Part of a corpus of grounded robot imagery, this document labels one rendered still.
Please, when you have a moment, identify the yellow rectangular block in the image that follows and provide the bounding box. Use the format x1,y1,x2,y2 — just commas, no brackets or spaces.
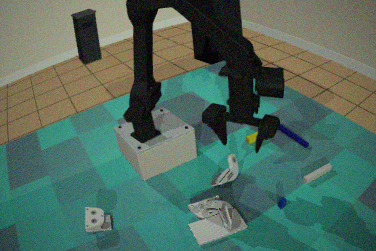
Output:
246,132,259,145

